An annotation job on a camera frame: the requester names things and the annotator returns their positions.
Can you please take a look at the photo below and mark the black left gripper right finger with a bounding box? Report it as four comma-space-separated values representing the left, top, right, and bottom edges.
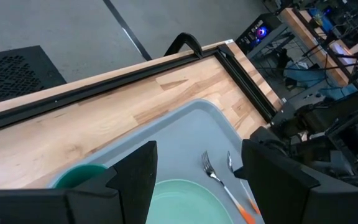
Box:
233, 139, 358, 224

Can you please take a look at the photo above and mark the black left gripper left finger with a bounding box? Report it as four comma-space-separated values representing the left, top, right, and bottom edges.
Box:
65, 140, 158, 224

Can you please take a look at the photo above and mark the dark green cup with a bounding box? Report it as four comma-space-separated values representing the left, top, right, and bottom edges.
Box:
53, 164, 108, 189

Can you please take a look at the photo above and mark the orange-handled metal spoon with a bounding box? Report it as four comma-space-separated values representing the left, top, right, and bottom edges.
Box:
226, 151, 262, 216

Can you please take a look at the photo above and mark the pale green plate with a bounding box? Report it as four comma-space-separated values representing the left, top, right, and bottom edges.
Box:
145, 179, 234, 224

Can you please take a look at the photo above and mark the orange-handled metal fork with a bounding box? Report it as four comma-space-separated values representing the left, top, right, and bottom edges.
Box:
201, 151, 256, 224

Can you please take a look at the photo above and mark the grey plastic tray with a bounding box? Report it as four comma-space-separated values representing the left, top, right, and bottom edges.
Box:
47, 98, 265, 224

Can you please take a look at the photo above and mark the blue plastic box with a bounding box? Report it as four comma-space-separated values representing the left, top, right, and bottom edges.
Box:
318, 83, 358, 100

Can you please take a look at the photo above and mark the wooden desk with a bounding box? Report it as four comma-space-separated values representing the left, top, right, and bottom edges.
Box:
280, 7, 351, 88

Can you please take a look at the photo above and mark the computer tower purple fan light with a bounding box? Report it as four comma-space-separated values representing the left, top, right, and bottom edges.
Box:
235, 12, 284, 57

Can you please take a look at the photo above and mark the black perforated metal box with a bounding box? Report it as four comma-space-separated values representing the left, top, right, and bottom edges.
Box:
0, 45, 67, 107

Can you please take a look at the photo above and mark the black floor strip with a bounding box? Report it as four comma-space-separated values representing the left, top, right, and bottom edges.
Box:
103, 0, 153, 62

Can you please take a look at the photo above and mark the black table clamp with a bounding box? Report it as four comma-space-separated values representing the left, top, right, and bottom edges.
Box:
163, 32, 204, 59

